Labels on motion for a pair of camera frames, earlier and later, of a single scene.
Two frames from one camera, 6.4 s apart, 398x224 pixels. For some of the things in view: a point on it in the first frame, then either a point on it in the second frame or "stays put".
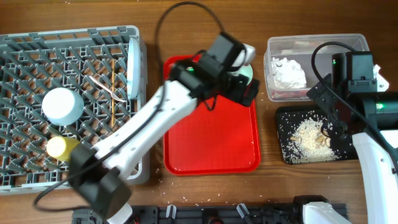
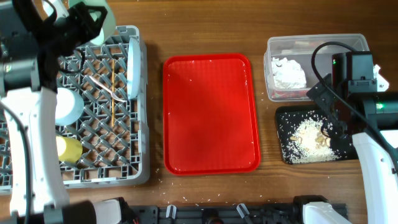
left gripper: x=238 y=94 to x=80 y=15
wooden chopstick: x=112 y=93 stays put
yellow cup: x=60 y=147 stays put
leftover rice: x=309 y=144 stays put
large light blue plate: x=134 y=68 stays put
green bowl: x=244 y=70 to x=108 y=23
